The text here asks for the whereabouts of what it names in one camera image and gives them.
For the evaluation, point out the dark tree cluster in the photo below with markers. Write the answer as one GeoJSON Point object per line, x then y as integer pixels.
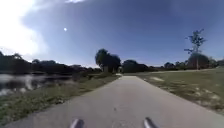
{"type": "Point", "coordinates": [106, 60]}

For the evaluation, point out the distant row of trees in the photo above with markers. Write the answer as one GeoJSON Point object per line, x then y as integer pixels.
{"type": "Point", "coordinates": [133, 66]}

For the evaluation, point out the grey asphalt path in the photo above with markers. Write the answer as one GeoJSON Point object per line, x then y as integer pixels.
{"type": "Point", "coordinates": [123, 100]}

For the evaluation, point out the robot's own part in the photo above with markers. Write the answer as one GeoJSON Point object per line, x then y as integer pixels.
{"type": "Point", "coordinates": [147, 123]}
{"type": "Point", "coordinates": [73, 124]}

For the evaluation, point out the grass field with sandy patches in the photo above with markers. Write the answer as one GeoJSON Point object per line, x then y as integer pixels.
{"type": "Point", "coordinates": [186, 85]}

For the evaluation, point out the tall bare-trunked tree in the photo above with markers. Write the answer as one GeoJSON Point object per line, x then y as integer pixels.
{"type": "Point", "coordinates": [196, 41]}

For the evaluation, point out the grass verge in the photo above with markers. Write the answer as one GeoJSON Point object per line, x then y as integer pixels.
{"type": "Point", "coordinates": [33, 103]}

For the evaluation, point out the dark row of trees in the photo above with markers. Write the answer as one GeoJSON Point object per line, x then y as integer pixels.
{"type": "Point", "coordinates": [20, 65]}

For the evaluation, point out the pond water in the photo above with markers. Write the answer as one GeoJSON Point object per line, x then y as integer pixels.
{"type": "Point", "coordinates": [16, 81]}

